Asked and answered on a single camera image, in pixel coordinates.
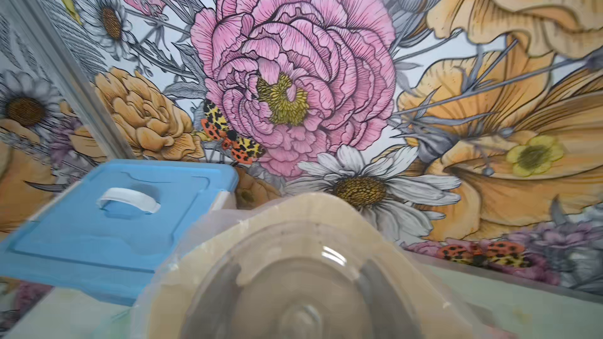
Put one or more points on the blue lidded storage box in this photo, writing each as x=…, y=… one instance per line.
x=107, y=234

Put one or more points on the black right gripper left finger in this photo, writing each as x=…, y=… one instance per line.
x=211, y=311

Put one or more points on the bin with plastic liner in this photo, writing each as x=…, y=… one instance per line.
x=159, y=311

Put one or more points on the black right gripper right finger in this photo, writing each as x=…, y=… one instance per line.
x=388, y=313

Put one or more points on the clear jar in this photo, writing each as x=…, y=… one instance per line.
x=300, y=283

